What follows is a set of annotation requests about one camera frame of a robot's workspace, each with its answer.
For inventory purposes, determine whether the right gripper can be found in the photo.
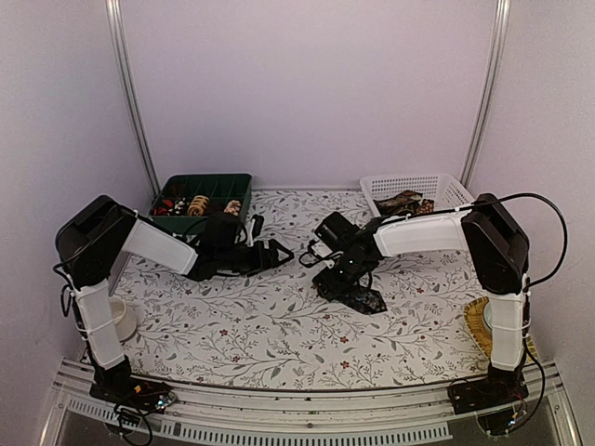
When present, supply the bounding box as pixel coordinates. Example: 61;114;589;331
313;253;369;301

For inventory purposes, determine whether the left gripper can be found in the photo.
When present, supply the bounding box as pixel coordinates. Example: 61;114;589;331
218;238;295;277

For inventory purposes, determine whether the dark floral necktie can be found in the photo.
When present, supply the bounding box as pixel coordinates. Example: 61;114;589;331
318;285;387;315

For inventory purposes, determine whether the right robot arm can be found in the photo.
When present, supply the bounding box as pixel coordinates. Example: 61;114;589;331
307;193;535;405

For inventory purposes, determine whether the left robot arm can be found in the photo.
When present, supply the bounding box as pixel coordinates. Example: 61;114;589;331
53;195;295;403

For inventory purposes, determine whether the floral patterned table mat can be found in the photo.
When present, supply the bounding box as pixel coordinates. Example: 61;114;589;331
87;188;508;391

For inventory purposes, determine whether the dark maroon rolled tie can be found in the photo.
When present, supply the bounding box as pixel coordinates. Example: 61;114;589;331
204;200;226;216

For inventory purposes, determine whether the brown patterned necktie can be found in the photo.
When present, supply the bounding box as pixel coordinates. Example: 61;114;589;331
374;190;434;216

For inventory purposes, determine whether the yellow striped rolled tie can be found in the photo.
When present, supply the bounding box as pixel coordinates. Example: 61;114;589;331
187;195;210;217

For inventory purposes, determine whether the white dotted black rolled tie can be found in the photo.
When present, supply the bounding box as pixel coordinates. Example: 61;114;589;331
169;199;189;216

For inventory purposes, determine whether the green divided organizer box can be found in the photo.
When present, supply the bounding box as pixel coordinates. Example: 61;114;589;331
149;173;252;235

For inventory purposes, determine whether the red black rolled tie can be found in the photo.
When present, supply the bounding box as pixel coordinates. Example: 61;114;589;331
152;199;176;216

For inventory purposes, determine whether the white plastic basket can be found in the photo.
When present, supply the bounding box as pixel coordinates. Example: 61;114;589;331
360;173;475;216

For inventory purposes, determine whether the woven bamboo tray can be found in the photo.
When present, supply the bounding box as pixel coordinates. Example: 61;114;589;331
464;295;532;371

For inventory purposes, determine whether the pale green bowl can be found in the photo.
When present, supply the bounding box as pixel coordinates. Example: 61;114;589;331
482;302;492;334

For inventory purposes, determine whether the cream ceramic mug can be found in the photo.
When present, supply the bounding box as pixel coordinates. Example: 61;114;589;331
110;297;138;342

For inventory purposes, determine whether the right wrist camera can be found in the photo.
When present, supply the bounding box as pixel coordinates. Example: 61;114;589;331
298;240;336;269

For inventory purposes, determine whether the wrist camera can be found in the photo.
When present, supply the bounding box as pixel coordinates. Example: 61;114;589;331
246;215;264;247
298;240;336;269

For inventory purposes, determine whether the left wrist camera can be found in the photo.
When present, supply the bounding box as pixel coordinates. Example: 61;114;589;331
246;215;264;247

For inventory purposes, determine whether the front aluminium rail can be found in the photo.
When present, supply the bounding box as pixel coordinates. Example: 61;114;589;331
34;360;587;445

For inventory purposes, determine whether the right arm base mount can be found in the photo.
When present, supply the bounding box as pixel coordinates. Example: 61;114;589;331
447;364;529;437

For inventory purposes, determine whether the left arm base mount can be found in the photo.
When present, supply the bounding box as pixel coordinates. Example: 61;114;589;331
89;377;178;437

